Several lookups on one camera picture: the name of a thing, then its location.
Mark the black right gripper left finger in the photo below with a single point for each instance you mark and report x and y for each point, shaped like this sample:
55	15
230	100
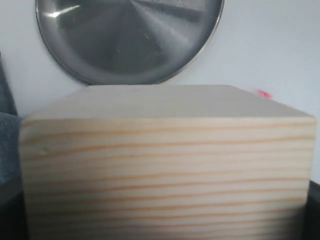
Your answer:
13	224

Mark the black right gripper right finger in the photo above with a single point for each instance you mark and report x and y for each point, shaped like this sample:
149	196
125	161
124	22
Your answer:
311	226

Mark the grey-blue fleece towel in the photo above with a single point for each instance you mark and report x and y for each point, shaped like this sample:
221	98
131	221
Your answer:
9	133

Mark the light wooden cube block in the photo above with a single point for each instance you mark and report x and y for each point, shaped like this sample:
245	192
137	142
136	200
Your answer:
166	162

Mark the round stainless steel plate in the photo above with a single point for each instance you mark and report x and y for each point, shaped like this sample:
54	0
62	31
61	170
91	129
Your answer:
126	42

